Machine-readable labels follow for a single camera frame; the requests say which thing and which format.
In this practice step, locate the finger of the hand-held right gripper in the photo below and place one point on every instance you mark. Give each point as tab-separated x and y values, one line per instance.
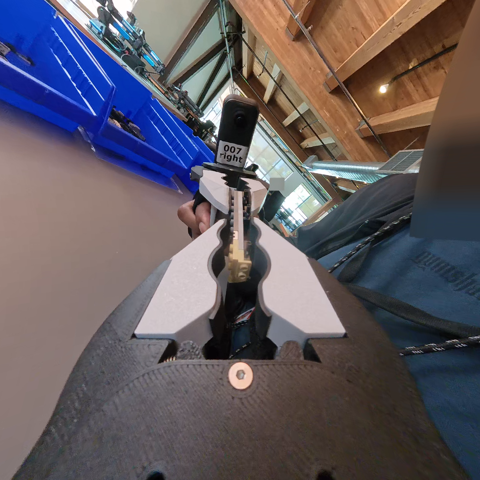
213	191
259	195

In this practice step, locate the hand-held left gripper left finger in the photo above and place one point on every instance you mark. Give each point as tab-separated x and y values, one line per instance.
180	292

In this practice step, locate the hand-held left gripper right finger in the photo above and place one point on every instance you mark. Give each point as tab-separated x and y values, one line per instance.
300	292

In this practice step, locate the grey tan toy brick assembly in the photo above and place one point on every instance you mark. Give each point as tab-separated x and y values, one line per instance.
238	258

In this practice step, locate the person's right hand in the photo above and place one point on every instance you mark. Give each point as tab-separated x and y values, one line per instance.
200	219

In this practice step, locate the bright far windows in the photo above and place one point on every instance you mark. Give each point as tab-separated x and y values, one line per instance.
262	150

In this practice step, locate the dark robot arms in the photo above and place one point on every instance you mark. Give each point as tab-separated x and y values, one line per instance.
183	98

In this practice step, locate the heap of dark toy bricks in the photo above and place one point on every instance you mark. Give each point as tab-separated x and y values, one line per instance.
127	125

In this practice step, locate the clear plastic bin clip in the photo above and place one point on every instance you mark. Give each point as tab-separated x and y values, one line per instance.
87	138

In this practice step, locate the blue black robot arms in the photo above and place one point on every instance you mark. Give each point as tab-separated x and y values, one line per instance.
131	37

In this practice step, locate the person's blue hooded sweatshirt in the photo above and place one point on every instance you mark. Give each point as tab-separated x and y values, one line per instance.
450	393

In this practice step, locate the large blue plastic bin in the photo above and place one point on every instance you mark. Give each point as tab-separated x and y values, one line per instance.
45	86

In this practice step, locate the silver air duct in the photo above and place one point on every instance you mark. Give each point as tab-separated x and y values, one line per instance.
337	167

